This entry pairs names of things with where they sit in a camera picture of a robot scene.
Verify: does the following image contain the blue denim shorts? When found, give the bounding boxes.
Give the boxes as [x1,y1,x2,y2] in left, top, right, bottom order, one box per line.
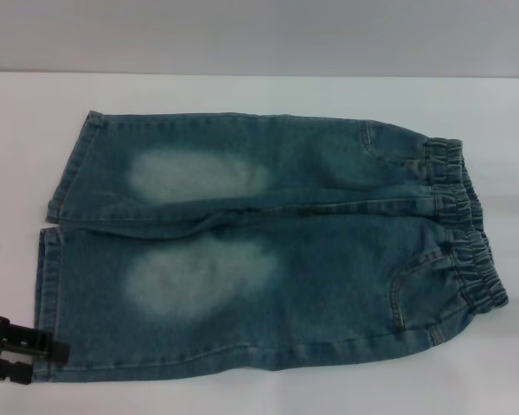
[33,110,510,385]

